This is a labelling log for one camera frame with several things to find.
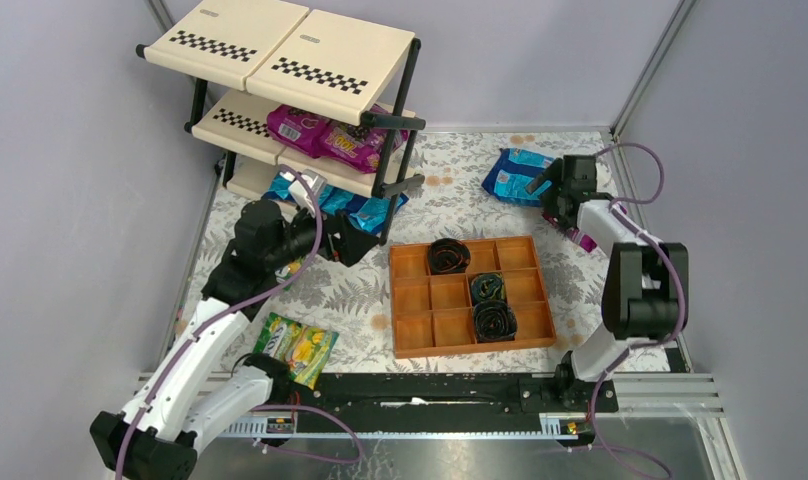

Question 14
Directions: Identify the blue candy bag corner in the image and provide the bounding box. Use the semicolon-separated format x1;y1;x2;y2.
481;148;554;207

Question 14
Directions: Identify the blue candy bag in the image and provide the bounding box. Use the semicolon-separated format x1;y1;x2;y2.
262;174;295;204
319;186;390;235

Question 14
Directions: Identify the purple candy bag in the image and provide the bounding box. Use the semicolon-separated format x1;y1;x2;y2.
316;120;409;173
542;211;598;252

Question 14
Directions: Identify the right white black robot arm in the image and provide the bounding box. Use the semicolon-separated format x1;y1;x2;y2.
527;155;688;412

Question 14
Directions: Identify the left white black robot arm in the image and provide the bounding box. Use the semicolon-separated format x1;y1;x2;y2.
89;199;379;479

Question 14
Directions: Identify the blue candy bag on shelf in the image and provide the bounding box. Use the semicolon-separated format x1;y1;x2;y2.
319;186;390;235

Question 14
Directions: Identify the green fox's candy bag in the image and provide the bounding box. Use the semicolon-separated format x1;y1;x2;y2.
253;313;339;389
275;257;305;285

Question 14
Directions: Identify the purple candy bag on shelf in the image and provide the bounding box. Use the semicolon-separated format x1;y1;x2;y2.
316;120;409;173

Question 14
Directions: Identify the cream three-tier shelf rack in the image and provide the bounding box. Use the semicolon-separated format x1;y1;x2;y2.
135;0;426;248

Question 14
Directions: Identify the black orange rolled sock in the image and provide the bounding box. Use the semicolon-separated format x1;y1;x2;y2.
427;238;471;275

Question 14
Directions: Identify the orange wooden divider tray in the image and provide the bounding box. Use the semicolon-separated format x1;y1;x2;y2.
389;236;557;359

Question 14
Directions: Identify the dark green rolled sock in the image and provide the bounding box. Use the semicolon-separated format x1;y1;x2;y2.
469;272;507;305

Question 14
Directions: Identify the large black rolled sock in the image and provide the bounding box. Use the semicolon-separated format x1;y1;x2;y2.
473;300;518;343

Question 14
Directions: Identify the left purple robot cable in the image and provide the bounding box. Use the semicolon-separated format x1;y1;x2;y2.
114;163;367;480

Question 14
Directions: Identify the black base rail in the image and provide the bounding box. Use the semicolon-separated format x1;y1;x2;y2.
228;372;621;435

